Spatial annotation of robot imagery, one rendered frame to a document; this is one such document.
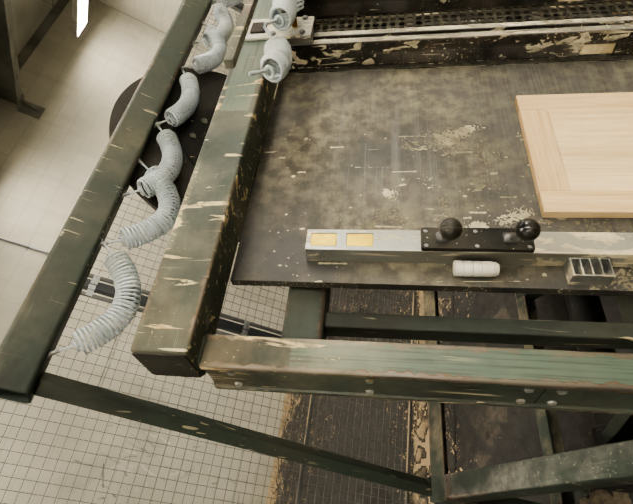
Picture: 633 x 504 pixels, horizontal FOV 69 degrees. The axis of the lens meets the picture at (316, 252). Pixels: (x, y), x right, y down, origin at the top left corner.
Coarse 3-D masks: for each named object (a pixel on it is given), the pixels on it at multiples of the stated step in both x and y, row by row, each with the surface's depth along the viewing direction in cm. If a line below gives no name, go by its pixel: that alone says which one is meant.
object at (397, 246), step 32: (320, 256) 91; (352, 256) 90; (384, 256) 89; (416, 256) 88; (448, 256) 87; (480, 256) 86; (512, 256) 85; (544, 256) 84; (576, 256) 83; (608, 256) 82
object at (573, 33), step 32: (288, 32) 124; (320, 32) 130; (352, 32) 128; (384, 32) 126; (416, 32) 125; (448, 32) 124; (480, 32) 121; (512, 32) 119; (544, 32) 118; (576, 32) 117; (608, 32) 116; (320, 64) 131; (352, 64) 130
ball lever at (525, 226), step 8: (520, 224) 74; (528, 224) 73; (536, 224) 73; (504, 232) 85; (512, 232) 85; (520, 232) 74; (528, 232) 73; (536, 232) 73; (504, 240) 84; (512, 240) 84; (528, 240) 74
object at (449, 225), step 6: (444, 222) 75; (450, 222) 75; (456, 222) 75; (444, 228) 75; (450, 228) 74; (456, 228) 74; (462, 228) 75; (438, 234) 86; (444, 234) 75; (450, 234) 75; (456, 234) 75; (438, 240) 86; (444, 240) 86; (450, 240) 86
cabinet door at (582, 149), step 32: (544, 96) 111; (576, 96) 110; (608, 96) 109; (544, 128) 105; (576, 128) 104; (608, 128) 103; (544, 160) 99; (576, 160) 99; (608, 160) 98; (544, 192) 94; (576, 192) 93; (608, 192) 92
